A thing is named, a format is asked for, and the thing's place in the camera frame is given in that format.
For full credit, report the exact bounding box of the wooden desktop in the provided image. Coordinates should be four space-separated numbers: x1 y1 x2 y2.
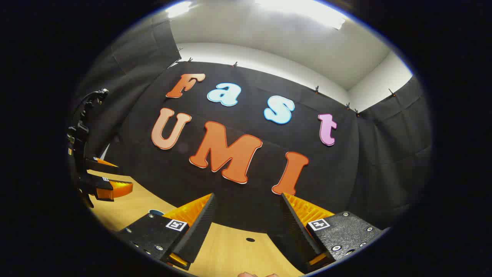
86 169 308 277

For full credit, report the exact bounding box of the row of small backdrop clips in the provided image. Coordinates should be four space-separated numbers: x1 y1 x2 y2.
175 47 396 117

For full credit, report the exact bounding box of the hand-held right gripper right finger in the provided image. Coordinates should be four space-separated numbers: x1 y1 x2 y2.
280 192 387 274

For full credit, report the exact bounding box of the ceiling light panel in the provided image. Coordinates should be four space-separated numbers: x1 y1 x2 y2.
254 0 347 30
165 1 193 18

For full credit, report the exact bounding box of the black backdrop cloth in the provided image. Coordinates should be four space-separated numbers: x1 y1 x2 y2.
104 60 364 236

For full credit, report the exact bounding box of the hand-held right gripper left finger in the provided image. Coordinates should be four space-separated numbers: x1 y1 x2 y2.
115 193 216 270

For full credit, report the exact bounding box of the black side curtain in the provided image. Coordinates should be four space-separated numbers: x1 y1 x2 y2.
71 19 181 158
356 75 434 231

